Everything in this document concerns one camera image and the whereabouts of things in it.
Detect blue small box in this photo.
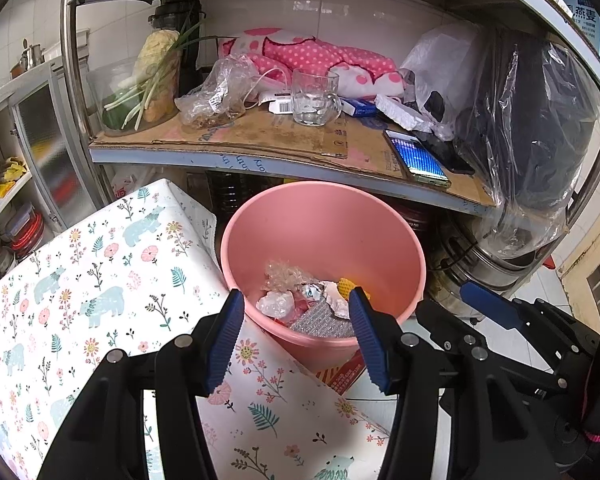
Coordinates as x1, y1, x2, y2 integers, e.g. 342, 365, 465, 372
340, 97, 381, 118

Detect white foam block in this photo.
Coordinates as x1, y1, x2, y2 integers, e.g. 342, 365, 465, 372
375, 94, 438, 133

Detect pink plastic bucket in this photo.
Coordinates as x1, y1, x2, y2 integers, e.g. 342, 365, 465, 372
221, 181, 427, 361

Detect floral bear tablecloth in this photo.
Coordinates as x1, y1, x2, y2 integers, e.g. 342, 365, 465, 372
0, 178, 396, 480

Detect glass mug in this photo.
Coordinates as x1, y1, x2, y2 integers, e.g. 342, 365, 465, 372
290, 69, 342, 127

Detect cauliflower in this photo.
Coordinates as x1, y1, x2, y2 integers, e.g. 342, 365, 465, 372
132, 30, 180, 86

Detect red lidded food containers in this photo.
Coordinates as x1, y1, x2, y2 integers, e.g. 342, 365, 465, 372
0, 202, 48, 256

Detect frosted glass cabinet door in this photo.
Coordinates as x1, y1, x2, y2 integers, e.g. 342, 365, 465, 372
10, 60, 98, 231

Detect metal kettle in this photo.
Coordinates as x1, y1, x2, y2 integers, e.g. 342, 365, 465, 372
21, 40, 47, 70

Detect green onions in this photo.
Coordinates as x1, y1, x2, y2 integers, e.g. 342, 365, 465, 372
102, 20, 221, 130

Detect yellow foam fruit net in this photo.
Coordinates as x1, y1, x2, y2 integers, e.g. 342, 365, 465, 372
337, 275, 371, 306

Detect blue and white box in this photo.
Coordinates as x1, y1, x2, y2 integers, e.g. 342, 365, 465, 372
550, 0, 600, 61

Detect black appliance in plastic cover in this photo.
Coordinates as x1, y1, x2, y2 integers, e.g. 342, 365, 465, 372
452, 25, 600, 261

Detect glass bowl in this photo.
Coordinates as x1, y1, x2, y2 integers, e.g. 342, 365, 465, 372
86, 57, 181, 137

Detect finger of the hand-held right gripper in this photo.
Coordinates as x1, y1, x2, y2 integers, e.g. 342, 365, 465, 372
416, 300, 508, 361
459, 281, 546, 333

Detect black blender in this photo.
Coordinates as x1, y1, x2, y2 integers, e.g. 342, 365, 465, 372
147, 0, 203, 101

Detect cardboard sheet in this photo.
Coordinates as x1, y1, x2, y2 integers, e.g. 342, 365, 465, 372
89, 107, 496, 206

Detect white plastic bag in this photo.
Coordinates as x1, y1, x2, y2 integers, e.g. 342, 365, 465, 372
399, 24, 486, 141

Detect silver bubble sheet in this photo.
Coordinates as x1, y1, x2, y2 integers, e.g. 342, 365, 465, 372
287, 302, 356, 338

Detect clear bubble wrap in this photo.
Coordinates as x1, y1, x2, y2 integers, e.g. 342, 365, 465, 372
262, 260, 311, 293

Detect red printed carton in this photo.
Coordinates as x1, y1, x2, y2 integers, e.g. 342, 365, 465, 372
314, 352, 368, 393

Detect crumpled clear plastic bag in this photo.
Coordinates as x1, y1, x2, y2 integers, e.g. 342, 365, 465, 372
174, 56, 261, 131

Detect smartphone with lit screen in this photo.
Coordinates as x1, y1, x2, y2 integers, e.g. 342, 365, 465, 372
384, 129, 452, 190

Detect stainless steel pot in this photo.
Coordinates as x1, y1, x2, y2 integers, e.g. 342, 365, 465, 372
427, 210, 546, 321

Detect yellow packets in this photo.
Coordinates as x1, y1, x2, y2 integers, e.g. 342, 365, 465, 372
0, 157, 28, 198

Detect white kitchen cabinet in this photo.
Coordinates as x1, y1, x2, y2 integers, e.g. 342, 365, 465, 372
0, 27, 106, 301

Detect pink polka dot cloth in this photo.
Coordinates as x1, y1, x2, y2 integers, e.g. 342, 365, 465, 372
217, 29, 406, 98

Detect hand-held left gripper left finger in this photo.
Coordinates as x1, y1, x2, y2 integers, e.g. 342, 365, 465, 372
37, 287, 246, 480

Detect black phone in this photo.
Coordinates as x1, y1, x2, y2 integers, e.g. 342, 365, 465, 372
412, 130, 476, 176

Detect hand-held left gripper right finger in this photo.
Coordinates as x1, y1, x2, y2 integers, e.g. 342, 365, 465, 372
347, 286, 561, 480

